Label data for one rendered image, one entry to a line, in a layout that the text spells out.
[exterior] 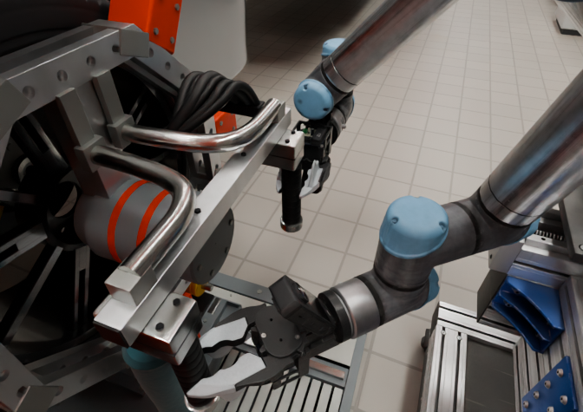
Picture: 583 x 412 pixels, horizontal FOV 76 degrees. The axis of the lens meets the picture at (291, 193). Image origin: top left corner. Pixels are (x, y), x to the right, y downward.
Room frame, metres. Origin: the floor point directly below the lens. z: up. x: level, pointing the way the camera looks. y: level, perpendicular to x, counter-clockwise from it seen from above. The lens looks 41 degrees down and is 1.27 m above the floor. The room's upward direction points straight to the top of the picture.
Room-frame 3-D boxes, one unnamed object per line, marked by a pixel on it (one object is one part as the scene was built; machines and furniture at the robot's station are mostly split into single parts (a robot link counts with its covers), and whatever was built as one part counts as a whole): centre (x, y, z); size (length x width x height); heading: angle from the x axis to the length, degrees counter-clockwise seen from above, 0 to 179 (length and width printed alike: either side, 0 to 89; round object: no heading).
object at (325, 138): (0.64, -0.05, 0.86); 0.12 x 0.08 x 0.09; 160
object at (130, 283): (0.30, 0.20, 1.03); 0.19 x 0.18 x 0.11; 70
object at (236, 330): (0.23, 0.10, 0.80); 0.09 x 0.03 x 0.06; 107
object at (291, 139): (0.52, 0.03, 0.93); 0.09 x 0.05 x 0.05; 70
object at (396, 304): (0.32, -0.15, 0.81); 0.11 x 0.08 x 0.09; 115
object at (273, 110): (0.48, 0.13, 1.03); 0.19 x 0.18 x 0.11; 70
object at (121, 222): (0.41, 0.21, 0.85); 0.21 x 0.14 x 0.14; 70
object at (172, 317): (0.20, 0.14, 0.93); 0.09 x 0.05 x 0.05; 70
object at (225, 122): (0.73, 0.18, 0.85); 0.09 x 0.08 x 0.07; 160
